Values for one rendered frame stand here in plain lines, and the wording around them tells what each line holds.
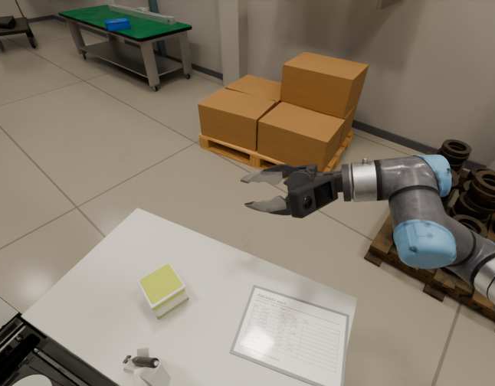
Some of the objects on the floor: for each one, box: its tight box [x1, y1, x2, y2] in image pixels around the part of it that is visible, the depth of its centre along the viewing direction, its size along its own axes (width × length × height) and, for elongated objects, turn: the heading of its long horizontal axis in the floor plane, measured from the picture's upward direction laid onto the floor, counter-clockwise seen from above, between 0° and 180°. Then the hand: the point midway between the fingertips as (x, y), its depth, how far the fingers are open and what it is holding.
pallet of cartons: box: [198, 52, 369, 180], centre depth 250 cm, size 137×104×77 cm
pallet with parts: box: [363, 139, 495, 338], centre depth 183 cm, size 87×132×45 cm, turn 139°
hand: (247, 193), depth 58 cm, fingers open, 4 cm apart
